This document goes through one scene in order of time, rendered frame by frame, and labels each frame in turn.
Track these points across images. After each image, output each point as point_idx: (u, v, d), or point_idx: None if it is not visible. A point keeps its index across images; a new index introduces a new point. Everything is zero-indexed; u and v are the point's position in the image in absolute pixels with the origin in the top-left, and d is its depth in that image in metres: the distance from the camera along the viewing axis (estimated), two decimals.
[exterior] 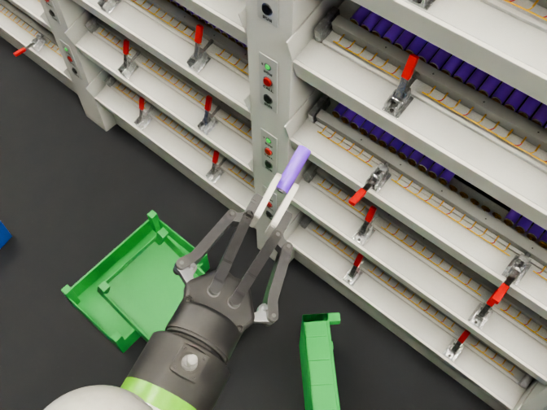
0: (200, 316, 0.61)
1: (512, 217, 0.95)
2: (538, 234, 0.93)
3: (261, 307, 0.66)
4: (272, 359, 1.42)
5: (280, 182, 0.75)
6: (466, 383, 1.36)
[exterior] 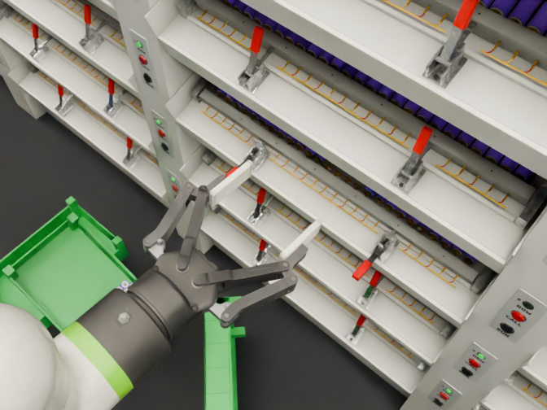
0: None
1: (381, 194, 0.94)
2: (405, 211, 0.93)
3: (163, 247, 0.69)
4: (184, 344, 1.41)
5: None
6: (375, 368, 1.36)
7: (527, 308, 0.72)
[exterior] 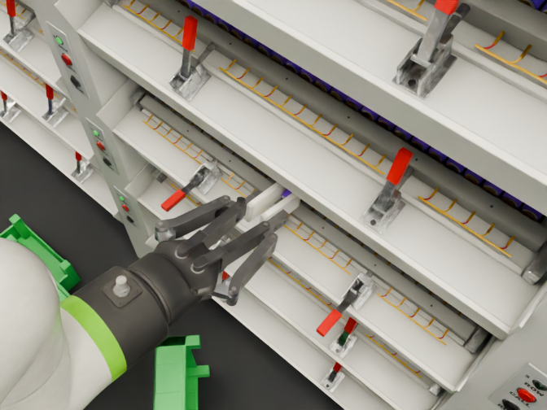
0: (153, 260, 0.60)
1: None
2: None
3: (226, 281, 0.64)
4: (139, 386, 1.23)
5: None
6: None
7: (539, 389, 0.54)
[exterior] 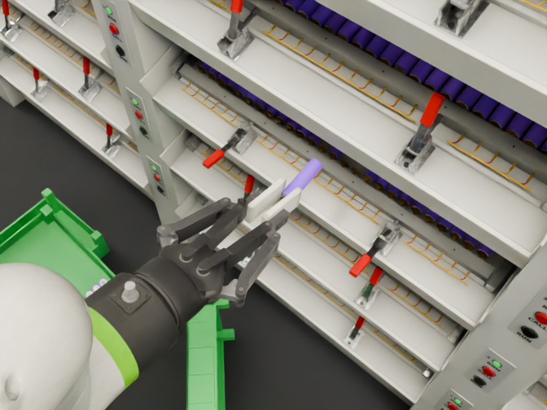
0: (159, 264, 0.60)
1: (382, 180, 0.83)
2: (410, 199, 0.81)
3: (232, 283, 0.64)
4: None
5: (368, 169, 0.84)
6: (375, 374, 1.24)
7: None
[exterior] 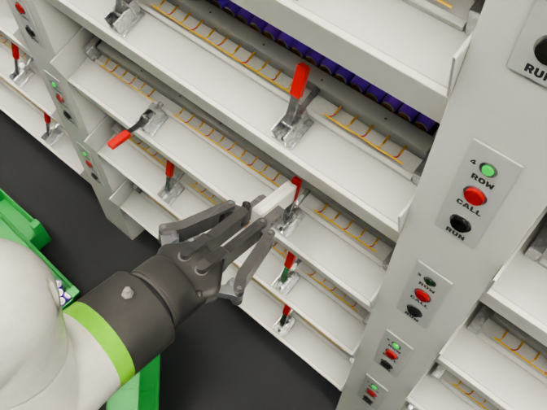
0: None
1: None
2: None
3: (175, 242, 0.67)
4: None
5: None
6: None
7: (428, 285, 0.60)
